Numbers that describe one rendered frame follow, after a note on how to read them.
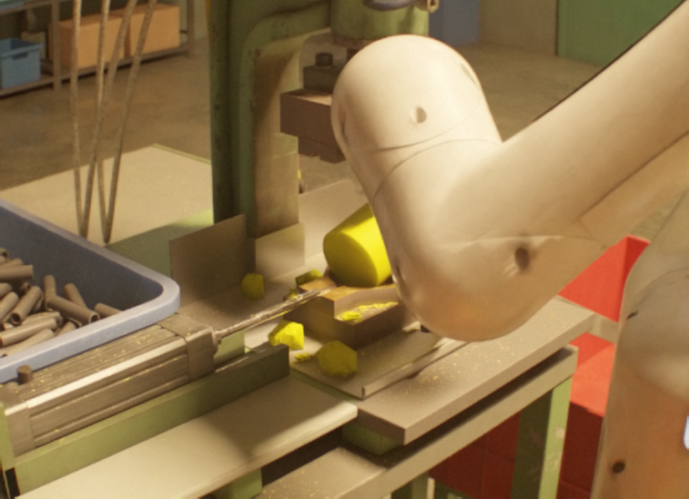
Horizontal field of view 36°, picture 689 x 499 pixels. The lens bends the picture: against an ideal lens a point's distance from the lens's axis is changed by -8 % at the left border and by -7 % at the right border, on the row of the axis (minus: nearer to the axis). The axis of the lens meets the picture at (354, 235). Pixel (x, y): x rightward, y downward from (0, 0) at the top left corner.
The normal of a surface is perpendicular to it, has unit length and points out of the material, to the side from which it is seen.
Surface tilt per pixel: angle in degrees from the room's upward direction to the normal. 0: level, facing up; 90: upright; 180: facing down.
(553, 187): 75
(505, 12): 90
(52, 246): 82
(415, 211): 58
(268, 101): 90
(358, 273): 106
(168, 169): 0
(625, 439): 90
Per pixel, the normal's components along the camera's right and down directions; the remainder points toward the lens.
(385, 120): -0.54, -0.25
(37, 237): -0.67, 0.12
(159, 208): 0.00, -0.93
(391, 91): -0.32, -0.33
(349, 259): -0.65, 0.51
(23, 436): 0.74, 0.25
